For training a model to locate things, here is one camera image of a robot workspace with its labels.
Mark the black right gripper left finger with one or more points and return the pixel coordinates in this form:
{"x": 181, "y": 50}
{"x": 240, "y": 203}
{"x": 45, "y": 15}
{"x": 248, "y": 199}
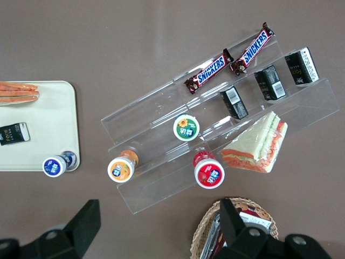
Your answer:
{"x": 81, "y": 226}

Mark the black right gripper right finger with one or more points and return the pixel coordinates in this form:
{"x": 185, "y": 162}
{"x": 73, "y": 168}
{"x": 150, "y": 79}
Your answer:
{"x": 231, "y": 224}

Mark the green gum bottle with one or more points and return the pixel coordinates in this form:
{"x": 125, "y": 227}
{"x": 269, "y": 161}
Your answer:
{"x": 186, "y": 127}

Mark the red gum bottle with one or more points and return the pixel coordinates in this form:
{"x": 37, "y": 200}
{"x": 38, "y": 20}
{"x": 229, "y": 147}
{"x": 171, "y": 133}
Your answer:
{"x": 208, "y": 172}

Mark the blue gum bottle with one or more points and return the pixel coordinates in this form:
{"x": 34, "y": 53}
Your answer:
{"x": 55, "y": 166}

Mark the orange gum bottle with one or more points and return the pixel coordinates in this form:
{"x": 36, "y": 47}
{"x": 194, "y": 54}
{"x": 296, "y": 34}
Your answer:
{"x": 121, "y": 167}

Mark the cream plastic tray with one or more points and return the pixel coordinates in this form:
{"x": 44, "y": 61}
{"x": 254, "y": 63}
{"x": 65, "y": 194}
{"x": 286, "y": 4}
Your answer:
{"x": 45, "y": 113}

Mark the red white snack package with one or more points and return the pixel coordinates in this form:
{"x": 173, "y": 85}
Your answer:
{"x": 254, "y": 217}

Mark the dark snack package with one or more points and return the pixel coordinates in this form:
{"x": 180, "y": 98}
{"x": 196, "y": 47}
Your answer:
{"x": 213, "y": 240}

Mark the wicker basket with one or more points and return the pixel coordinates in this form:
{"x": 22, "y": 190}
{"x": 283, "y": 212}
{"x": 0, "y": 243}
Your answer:
{"x": 205, "y": 226}

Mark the wrapped sandwich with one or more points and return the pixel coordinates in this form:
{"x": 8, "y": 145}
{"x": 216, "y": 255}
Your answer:
{"x": 258, "y": 145}
{"x": 19, "y": 93}

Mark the black tissue pack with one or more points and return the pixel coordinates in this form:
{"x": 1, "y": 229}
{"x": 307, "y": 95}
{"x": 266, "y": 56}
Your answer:
{"x": 234, "y": 102}
{"x": 302, "y": 66}
{"x": 269, "y": 82}
{"x": 13, "y": 133}

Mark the clear acrylic tiered stand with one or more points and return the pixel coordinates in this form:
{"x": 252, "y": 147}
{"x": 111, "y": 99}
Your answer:
{"x": 161, "y": 105}

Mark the Snickers bar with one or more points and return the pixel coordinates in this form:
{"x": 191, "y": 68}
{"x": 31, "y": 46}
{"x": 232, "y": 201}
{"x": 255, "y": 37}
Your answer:
{"x": 208, "y": 71}
{"x": 254, "y": 50}

